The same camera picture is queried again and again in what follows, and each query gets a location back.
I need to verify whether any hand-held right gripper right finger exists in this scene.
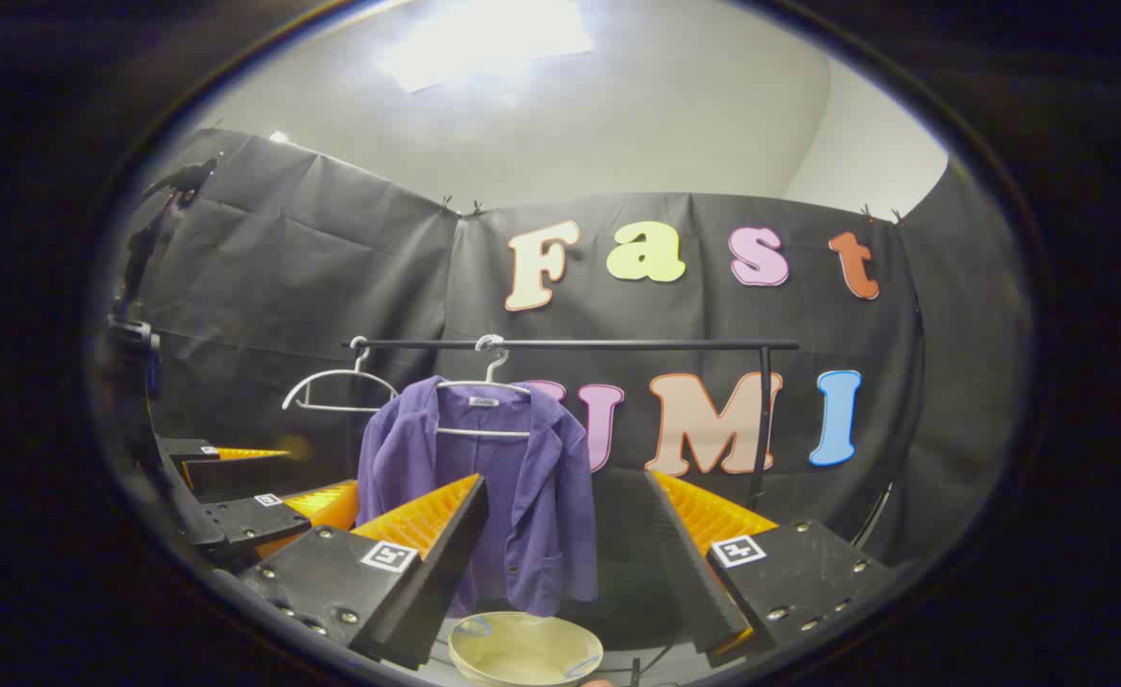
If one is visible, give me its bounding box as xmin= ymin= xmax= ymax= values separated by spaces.
xmin=641 ymin=469 xmax=895 ymax=669

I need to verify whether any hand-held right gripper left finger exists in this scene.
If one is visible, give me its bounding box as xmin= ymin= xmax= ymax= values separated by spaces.
xmin=240 ymin=474 xmax=489 ymax=671

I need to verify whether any beige laundry hamper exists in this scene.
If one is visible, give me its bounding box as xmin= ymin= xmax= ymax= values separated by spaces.
xmin=447 ymin=611 xmax=605 ymax=687

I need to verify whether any purple jacket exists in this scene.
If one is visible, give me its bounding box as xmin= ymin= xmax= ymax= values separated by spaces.
xmin=356 ymin=375 xmax=601 ymax=618

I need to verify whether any white hanger with jacket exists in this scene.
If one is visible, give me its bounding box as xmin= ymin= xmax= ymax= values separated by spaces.
xmin=436 ymin=334 xmax=532 ymax=439

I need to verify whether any empty white hanger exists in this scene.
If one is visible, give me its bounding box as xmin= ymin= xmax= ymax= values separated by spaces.
xmin=281 ymin=336 xmax=399 ymax=413

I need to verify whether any black clothes rack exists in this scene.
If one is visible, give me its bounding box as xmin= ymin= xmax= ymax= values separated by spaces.
xmin=341 ymin=337 xmax=801 ymax=516

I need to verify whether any black backdrop cloth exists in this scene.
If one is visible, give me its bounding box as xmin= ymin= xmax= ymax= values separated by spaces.
xmin=112 ymin=129 xmax=1033 ymax=583

